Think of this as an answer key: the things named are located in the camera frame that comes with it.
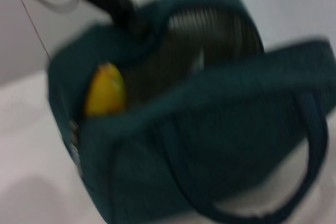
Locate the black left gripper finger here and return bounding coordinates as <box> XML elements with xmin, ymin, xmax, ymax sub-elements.
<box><xmin>104</xmin><ymin>0</ymin><xmax>139</xmax><ymax>30</ymax></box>

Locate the yellow toy banana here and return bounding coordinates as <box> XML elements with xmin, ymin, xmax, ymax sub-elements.
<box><xmin>83</xmin><ymin>62</ymin><xmax>127</xmax><ymax>118</ymax></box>

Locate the dark teal fabric lunch bag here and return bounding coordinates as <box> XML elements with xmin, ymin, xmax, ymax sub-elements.
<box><xmin>46</xmin><ymin>0</ymin><xmax>336</xmax><ymax>224</ymax></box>

